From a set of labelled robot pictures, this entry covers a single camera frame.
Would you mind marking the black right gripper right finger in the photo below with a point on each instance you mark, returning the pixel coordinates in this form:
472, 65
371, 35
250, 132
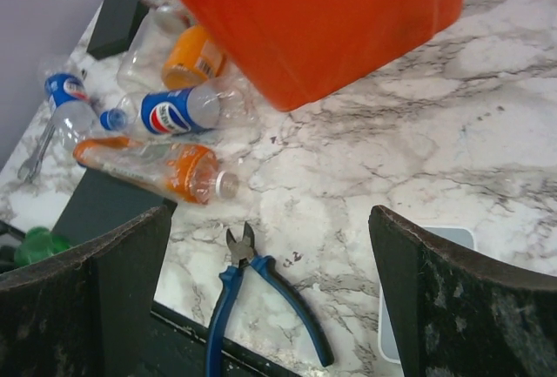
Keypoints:
457, 312

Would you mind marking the orange plastic bin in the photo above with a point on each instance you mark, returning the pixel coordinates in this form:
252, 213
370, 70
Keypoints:
296, 52

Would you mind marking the clear crushed bottle left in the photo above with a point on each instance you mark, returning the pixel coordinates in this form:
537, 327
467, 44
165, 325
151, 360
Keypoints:
142, 64

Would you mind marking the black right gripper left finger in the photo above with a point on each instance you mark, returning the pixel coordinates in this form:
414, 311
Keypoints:
85, 311

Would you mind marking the blue handled pliers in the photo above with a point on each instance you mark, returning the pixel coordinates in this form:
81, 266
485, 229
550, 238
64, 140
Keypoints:
244, 255

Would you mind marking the green plastic bottle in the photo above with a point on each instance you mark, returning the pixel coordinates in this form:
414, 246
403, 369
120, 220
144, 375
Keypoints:
39, 243

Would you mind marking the silver wrench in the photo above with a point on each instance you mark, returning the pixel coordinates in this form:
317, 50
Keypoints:
31, 167

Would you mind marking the orange label slim bottle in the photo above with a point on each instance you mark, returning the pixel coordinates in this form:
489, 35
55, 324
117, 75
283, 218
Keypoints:
178, 171

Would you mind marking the small orange juice bottle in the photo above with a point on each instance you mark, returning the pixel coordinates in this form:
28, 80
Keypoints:
194, 59

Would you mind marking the black foam pad front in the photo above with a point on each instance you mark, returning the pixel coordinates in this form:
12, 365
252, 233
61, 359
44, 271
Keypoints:
101, 203

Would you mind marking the pepsi bottle blue label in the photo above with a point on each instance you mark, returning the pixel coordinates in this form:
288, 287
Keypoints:
219, 103

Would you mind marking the black foam block left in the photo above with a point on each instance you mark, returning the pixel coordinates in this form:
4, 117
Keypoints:
116, 26

